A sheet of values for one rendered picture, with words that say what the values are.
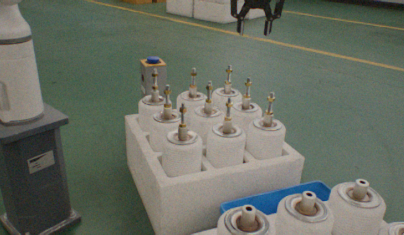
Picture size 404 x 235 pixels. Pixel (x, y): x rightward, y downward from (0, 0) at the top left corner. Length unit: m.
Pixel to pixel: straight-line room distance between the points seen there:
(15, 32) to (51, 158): 0.29
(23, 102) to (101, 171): 0.44
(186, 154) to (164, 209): 0.14
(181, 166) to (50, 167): 0.30
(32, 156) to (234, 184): 0.46
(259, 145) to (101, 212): 0.46
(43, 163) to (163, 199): 0.28
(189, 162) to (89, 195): 0.38
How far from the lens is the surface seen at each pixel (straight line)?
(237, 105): 1.03
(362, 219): 0.72
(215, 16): 3.70
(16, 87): 0.81
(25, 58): 0.80
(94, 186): 1.12
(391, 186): 1.30
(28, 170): 0.87
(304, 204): 0.65
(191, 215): 0.88
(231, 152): 0.86
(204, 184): 0.84
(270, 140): 0.91
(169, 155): 0.82
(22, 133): 0.81
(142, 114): 1.03
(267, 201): 0.92
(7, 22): 0.81
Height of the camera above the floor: 0.65
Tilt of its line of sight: 25 degrees down
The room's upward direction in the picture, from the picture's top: 3 degrees clockwise
